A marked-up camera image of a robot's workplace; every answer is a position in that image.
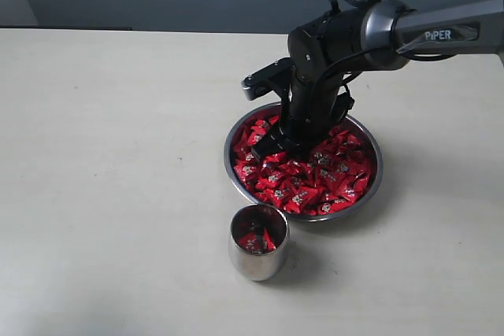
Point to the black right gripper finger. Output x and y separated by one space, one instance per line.
300 152

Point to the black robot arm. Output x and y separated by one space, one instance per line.
328 52

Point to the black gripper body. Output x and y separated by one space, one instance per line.
312 110

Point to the pile of red wrapped candies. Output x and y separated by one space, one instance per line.
334 178

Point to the stainless steel cup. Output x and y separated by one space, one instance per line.
256 218

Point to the round steel bowl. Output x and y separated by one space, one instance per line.
351 123

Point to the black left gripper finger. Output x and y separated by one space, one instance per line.
269 144

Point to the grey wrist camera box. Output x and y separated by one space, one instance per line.
275 77

